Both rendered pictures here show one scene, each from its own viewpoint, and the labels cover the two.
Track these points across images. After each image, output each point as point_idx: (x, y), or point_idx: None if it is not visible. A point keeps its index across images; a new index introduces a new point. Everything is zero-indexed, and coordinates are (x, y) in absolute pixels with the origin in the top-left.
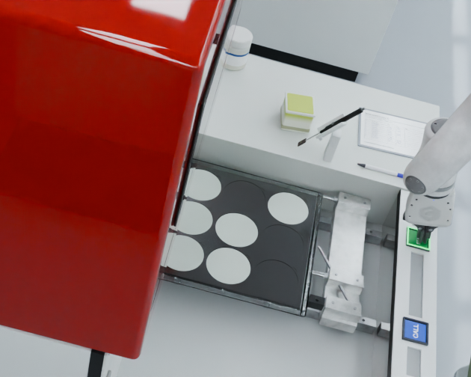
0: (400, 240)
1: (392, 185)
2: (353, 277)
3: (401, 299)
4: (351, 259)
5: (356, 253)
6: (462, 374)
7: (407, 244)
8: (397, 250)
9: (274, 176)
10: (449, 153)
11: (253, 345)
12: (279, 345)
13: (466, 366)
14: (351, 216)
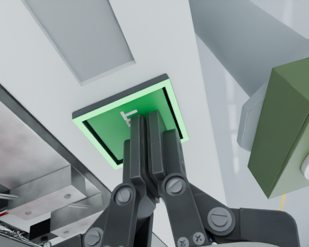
0: (88, 161)
1: None
2: (57, 198)
3: (165, 229)
4: (11, 142)
5: (3, 126)
6: (254, 114)
7: (115, 168)
8: (101, 182)
9: None
10: None
11: (28, 228)
12: (49, 215)
13: (260, 102)
14: None
